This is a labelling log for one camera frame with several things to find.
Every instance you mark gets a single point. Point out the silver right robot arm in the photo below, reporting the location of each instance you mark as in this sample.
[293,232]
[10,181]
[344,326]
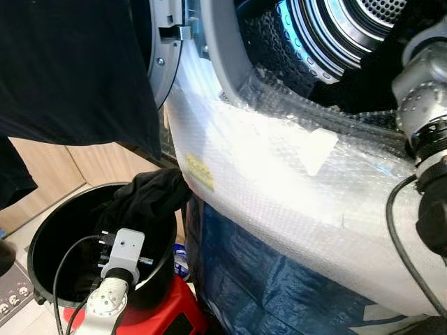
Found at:
[422,91]

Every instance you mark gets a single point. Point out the white front-load washing machine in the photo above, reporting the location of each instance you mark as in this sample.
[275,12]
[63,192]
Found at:
[279,209]

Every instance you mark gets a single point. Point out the white tape piece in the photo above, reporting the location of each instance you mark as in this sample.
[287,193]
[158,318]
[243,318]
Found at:
[316,150]

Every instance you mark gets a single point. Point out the clear bubble wrap sheet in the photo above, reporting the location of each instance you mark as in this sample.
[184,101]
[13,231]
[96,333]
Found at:
[279,202]

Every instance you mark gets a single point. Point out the steel perforated washer drum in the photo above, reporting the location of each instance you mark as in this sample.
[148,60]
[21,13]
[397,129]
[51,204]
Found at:
[335,28]

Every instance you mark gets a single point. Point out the blue plastic wrap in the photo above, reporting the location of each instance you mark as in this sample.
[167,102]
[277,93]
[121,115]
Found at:
[251,286]

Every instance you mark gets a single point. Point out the yellow rectangular sticker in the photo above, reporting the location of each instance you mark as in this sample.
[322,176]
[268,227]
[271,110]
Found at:
[199,172]

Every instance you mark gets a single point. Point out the grey rubber door seal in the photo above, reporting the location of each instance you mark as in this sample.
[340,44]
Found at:
[223,49]

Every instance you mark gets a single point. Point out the blue white printed package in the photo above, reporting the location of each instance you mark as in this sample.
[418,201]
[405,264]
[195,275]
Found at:
[180,259]

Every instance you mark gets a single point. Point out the red plastic stool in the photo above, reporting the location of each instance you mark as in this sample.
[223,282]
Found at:
[164,317]

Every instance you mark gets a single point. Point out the light wooden cabinet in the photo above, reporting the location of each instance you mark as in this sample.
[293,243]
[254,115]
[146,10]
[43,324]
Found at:
[91,167]

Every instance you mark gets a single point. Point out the dark hanging garment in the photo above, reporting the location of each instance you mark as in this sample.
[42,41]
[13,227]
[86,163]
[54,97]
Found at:
[70,63]

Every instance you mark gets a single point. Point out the black round bucket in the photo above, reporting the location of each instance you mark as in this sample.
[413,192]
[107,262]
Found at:
[56,237]

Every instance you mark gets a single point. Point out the grey skull print floor mat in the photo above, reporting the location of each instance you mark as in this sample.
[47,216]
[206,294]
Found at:
[10,296]

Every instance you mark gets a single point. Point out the grey washer door frame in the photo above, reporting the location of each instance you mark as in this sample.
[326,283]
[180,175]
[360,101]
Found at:
[166,56]

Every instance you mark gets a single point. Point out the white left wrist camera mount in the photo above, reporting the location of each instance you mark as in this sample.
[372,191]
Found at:
[126,250]

